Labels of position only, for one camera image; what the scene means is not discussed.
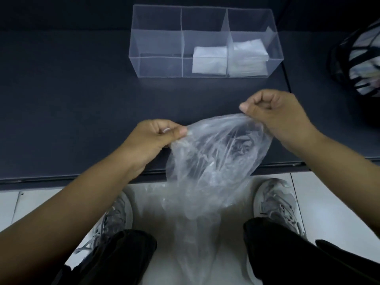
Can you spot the person's left grey shoe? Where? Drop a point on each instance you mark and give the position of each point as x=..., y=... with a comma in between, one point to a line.
x=112, y=219

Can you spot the person's grey shoe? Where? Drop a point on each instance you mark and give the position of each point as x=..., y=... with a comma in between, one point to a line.
x=112, y=219
x=277, y=204

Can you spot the pile of plastic bags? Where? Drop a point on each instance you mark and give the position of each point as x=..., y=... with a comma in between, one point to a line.
x=190, y=249

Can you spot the black trousers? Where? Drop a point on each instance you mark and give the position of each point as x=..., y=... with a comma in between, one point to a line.
x=276, y=249

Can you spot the person's right forearm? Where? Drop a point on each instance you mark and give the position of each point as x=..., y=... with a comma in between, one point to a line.
x=344, y=181

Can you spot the person's right grey shoe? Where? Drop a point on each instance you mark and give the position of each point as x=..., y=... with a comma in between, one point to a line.
x=277, y=204

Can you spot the person's left hand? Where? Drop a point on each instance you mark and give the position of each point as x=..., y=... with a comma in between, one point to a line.
x=145, y=145

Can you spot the clear three-compartment plastic box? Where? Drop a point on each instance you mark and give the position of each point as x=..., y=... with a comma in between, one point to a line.
x=154, y=47

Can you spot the person's left forearm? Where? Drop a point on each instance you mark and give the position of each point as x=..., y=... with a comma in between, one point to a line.
x=53, y=222

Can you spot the stack of plastic bags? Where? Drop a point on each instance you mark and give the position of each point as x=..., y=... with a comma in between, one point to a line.
x=249, y=59

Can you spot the black white striped tote bag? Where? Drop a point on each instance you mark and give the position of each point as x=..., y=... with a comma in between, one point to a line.
x=356, y=62

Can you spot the person's right hand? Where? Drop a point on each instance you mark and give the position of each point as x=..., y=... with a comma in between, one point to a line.
x=282, y=118

